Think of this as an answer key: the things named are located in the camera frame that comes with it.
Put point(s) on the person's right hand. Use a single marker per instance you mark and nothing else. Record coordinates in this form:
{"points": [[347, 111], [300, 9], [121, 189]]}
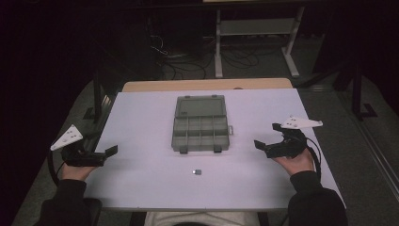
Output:
{"points": [[299, 164]]}

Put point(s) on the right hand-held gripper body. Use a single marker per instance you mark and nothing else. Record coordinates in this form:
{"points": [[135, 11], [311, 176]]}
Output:
{"points": [[288, 146]]}

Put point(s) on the grey clear plastic compartment box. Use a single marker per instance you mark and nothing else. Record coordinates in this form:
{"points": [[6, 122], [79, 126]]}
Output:
{"points": [[200, 125]]}

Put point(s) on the small grey metal part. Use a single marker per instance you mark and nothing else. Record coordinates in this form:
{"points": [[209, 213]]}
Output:
{"points": [[197, 171]]}

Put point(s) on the black metal stand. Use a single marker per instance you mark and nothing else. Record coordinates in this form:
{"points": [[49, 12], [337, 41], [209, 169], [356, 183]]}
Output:
{"points": [[98, 94], [357, 94]]}

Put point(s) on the white metal table frame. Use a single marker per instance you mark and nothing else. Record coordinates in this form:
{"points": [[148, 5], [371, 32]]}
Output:
{"points": [[255, 26]]}

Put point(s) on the person's left hand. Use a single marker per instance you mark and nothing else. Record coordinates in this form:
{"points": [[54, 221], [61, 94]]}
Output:
{"points": [[75, 172]]}

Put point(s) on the person's lap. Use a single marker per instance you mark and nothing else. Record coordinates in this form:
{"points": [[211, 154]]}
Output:
{"points": [[200, 219]]}

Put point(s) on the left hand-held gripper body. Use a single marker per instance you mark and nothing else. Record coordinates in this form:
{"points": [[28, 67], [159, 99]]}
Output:
{"points": [[84, 158]]}

